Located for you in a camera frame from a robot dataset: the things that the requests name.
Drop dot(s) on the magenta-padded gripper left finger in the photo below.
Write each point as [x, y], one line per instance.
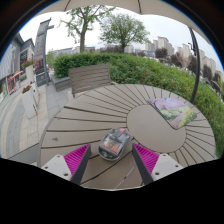
[77, 160]

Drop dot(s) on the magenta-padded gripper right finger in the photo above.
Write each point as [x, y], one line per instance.
[146, 160]

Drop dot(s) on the white planter with flowers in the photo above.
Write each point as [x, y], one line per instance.
[29, 71]
[29, 101]

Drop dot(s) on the brown slatted chair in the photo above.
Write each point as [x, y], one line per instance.
[89, 78]

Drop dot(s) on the green hedge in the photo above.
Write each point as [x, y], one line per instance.
[150, 71]

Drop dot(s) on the dark curved parasol pole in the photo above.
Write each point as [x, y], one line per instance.
[197, 66]

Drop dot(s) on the grey sign pillar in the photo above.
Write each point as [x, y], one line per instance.
[40, 50]

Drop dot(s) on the dark storefront building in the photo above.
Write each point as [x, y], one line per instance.
[13, 63]

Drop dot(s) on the distant apartment buildings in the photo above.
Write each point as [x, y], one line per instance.
[163, 45]

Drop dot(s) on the tall thin-crowned tree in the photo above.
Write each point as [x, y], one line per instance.
[82, 36]

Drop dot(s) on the round-crowned green tree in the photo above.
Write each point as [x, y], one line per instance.
[123, 30]

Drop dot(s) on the beige parasol canopy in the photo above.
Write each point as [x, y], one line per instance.
[133, 5]

